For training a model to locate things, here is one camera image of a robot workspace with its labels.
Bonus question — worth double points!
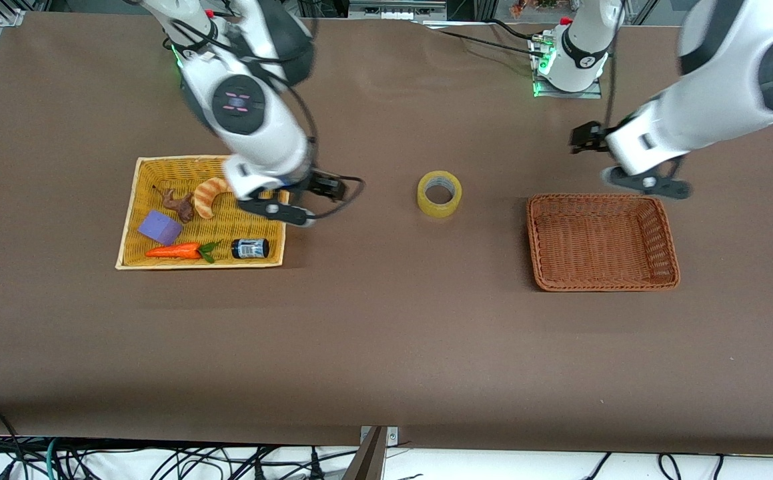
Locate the purple block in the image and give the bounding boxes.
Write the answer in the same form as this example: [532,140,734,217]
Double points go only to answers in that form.
[137,210,184,246]

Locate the silver table edge bracket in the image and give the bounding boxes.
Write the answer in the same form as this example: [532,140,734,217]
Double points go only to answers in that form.
[359,425,400,446]

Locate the long black table cable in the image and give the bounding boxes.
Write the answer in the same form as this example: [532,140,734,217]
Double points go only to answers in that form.
[436,29,547,58]

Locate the brown toy animal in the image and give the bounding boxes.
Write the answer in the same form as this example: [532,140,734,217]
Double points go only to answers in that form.
[152,185,195,224]

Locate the green floor cable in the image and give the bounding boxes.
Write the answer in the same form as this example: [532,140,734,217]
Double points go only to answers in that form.
[43,437,61,480]

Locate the short black table cable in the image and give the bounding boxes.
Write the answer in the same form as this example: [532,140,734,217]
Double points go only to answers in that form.
[490,19,538,41]

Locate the orange toy carrot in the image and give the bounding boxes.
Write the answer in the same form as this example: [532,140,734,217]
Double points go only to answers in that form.
[144,241,221,264]

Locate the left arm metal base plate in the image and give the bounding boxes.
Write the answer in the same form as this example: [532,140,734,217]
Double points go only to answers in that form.
[532,37,604,99]

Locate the yellowish clear tape roll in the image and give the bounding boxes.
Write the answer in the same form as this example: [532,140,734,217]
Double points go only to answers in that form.
[417,171,463,219]

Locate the yellow wicker basket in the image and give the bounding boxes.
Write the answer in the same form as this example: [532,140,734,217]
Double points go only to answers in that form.
[115,155,293,271]

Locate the small black jar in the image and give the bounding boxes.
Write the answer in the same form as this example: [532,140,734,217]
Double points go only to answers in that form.
[231,238,271,260]

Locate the toy croissant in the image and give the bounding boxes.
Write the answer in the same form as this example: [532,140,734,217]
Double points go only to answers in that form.
[194,178,235,220]

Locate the grey metal equipment box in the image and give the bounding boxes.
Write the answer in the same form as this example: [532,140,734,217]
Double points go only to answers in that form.
[348,0,448,21]

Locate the brown wicker basket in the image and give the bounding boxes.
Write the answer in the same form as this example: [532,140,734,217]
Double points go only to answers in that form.
[526,193,682,293]

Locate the dark brown post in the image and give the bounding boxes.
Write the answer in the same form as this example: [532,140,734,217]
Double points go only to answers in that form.
[343,427,388,480]

